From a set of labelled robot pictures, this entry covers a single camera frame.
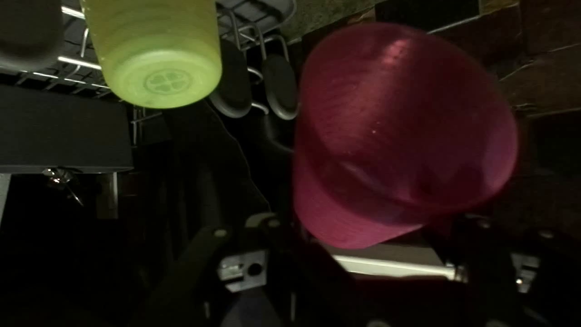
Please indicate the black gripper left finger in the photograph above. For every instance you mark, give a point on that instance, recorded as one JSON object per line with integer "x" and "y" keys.
{"x": 186, "y": 295}

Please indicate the green plastic cup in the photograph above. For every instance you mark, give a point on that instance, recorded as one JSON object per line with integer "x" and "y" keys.
{"x": 157, "y": 53}

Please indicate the pink plastic cup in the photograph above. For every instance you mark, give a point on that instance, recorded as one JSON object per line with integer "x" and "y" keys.
{"x": 397, "y": 129}

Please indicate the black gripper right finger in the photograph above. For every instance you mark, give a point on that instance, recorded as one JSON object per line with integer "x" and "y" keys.
{"x": 528, "y": 282}

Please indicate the metal dish rack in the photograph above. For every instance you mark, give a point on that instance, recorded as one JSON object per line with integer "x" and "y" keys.
{"x": 43, "y": 129}

